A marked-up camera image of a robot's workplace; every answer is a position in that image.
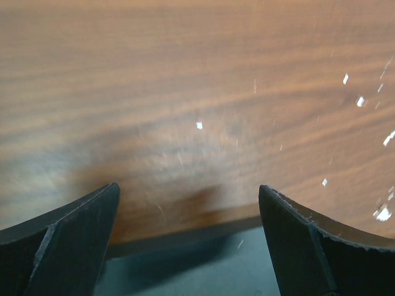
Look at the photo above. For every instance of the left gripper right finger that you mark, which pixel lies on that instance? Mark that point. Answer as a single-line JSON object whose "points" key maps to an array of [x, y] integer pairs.
{"points": [[313, 254]]}

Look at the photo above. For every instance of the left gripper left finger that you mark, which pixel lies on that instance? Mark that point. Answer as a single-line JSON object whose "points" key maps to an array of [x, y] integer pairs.
{"points": [[62, 251]]}

